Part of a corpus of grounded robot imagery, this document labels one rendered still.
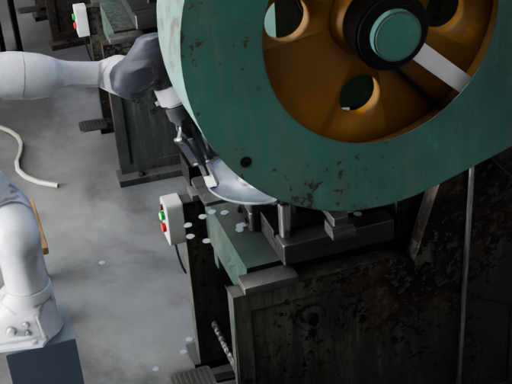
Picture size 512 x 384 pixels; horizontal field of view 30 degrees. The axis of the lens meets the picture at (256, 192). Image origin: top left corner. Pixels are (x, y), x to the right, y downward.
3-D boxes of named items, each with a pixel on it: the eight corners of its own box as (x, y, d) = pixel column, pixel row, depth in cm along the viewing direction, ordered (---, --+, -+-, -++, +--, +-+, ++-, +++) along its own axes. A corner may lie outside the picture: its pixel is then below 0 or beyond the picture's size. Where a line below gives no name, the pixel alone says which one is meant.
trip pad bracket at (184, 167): (194, 222, 281) (187, 164, 271) (185, 206, 289) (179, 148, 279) (213, 217, 282) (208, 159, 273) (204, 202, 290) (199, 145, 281)
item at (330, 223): (333, 241, 235) (332, 205, 229) (308, 208, 249) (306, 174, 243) (355, 235, 236) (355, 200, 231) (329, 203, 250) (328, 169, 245)
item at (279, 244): (284, 266, 237) (283, 246, 234) (230, 183, 274) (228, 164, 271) (394, 239, 244) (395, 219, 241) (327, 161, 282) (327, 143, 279)
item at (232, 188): (222, 215, 234) (222, 212, 234) (193, 162, 258) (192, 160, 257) (332, 190, 241) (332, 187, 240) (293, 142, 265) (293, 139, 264)
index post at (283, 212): (282, 238, 237) (280, 205, 232) (278, 232, 240) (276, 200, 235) (292, 235, 238) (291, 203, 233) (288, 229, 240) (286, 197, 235)
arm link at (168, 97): (147, 93, 234) (155, 113, 236) (188, 83, 227) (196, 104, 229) (171, 73, 243) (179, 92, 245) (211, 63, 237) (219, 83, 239)
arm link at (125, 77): (116, 104, 236) (126, 110, 226) (94, 55, 231) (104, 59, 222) (180, 73, 240) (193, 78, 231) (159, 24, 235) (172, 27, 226)
